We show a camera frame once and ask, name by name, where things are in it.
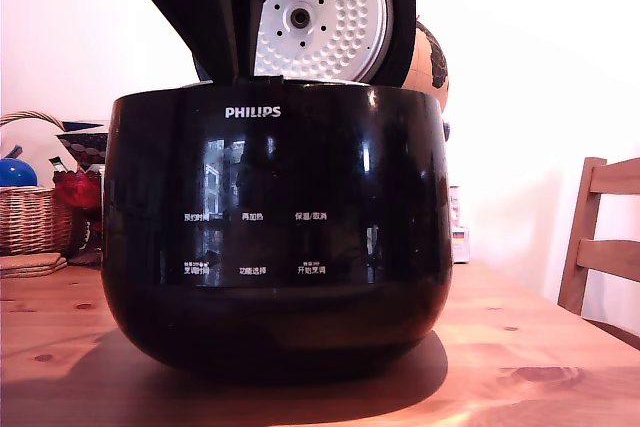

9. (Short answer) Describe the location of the white printed carton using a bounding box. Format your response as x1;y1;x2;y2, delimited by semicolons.
450;223;472;265

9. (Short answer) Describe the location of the rice cooker lid, dimpled plate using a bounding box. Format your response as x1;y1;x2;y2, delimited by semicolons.
192;0;418;88

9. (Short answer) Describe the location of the white printed jar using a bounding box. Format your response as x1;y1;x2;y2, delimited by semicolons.
449;185;464;226

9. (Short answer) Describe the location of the wooden chair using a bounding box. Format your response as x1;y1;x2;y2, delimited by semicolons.
556;156;640;349

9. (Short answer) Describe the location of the blue ball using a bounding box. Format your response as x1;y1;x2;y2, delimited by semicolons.
0;157;40;189

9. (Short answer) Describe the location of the black Philips rice cooker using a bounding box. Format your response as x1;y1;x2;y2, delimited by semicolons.
99;79;455;384

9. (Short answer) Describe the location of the wicker basket with handle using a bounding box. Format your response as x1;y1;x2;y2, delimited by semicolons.
0;110;77;258

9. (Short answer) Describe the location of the orange and black globe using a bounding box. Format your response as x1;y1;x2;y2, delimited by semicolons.
401;20;451;109

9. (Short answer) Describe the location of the blue patterned bowl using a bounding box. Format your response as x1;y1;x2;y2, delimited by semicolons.
55;118;111;174

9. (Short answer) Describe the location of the stack of cork coasters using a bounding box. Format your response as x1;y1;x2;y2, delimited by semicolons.
0;252;69;280

